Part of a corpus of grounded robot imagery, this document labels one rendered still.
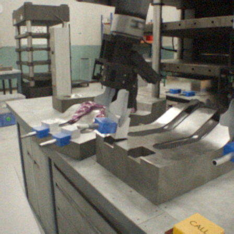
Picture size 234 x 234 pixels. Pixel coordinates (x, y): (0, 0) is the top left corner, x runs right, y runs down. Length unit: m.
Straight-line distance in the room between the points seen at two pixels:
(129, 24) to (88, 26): 8.12
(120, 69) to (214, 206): 0.36
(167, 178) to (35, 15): 4.83
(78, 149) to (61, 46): 4.32
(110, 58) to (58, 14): 4.78
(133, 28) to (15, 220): 0.46
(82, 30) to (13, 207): 8.41
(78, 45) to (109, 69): 7.93
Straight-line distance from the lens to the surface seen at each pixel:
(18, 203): 0.22
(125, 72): 0.57
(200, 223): 0.46
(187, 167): 0.57
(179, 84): 1.52
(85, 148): 0.74
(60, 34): 4.99
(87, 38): 8.62
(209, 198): 0.60
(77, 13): 8.55
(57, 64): 4.96
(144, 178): 0.55
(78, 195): 0.92
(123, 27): 0.56
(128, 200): 0.56
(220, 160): 0.46
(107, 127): 0.60
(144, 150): 0.60
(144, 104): 1.01
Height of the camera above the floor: 1.11
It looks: 15 degrees down
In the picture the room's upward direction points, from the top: straight up
